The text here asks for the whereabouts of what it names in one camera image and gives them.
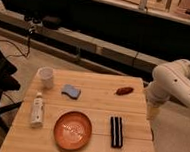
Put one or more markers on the black white striped block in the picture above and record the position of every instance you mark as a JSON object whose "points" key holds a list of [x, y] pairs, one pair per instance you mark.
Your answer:
{"points": [[116, 132]]}

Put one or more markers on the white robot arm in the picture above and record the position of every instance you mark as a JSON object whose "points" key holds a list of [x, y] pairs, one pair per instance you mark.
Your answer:
{"points": [[169, 79]]}

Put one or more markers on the white paper cup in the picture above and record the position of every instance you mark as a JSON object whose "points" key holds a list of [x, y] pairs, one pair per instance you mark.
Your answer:
{"points": [[46, 77]]}

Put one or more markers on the white tube bottle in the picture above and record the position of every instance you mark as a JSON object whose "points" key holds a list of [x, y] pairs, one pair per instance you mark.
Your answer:
{"points": [[37, 111]]}

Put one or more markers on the black box on ledge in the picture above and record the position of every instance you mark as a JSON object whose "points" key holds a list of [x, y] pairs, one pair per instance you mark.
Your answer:
{"points": [[51, 22]]}

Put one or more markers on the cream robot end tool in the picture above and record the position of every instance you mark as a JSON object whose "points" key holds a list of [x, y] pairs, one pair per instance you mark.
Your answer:
{"points": [[152, 111]]}

